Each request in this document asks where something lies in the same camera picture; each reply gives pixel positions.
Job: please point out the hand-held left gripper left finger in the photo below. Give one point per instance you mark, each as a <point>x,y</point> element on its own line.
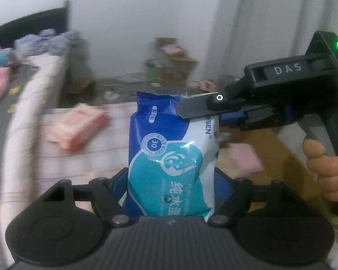
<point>121,182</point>

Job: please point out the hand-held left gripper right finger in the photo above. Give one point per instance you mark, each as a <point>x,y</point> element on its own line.
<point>222,185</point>

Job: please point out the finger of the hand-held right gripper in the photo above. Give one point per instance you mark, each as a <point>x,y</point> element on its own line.
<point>197,107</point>
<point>233,117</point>

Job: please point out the blue wet wipes pack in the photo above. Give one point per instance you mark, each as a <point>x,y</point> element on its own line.
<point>169,152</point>

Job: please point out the pink soft cloth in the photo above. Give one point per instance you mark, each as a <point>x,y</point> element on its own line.
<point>246,157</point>

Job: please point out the person's right hand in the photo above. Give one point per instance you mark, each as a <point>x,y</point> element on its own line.
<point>326,174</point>

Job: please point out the brown storage carton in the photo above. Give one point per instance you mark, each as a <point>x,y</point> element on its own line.
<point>180,69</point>

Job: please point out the green plastic bucket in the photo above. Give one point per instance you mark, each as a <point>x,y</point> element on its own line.
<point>154,71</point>

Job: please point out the open carton with pink packets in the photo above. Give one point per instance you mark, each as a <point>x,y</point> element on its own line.
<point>169,47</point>

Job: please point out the red tissue packet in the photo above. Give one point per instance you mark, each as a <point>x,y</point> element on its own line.
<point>76,129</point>

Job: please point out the bed with grey mattress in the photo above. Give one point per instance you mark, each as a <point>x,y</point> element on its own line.
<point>25,104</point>

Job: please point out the purple clothes pile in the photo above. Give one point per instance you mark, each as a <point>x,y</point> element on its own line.
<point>45,40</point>

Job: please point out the black headboard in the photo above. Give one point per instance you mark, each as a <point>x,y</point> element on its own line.
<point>39,19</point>

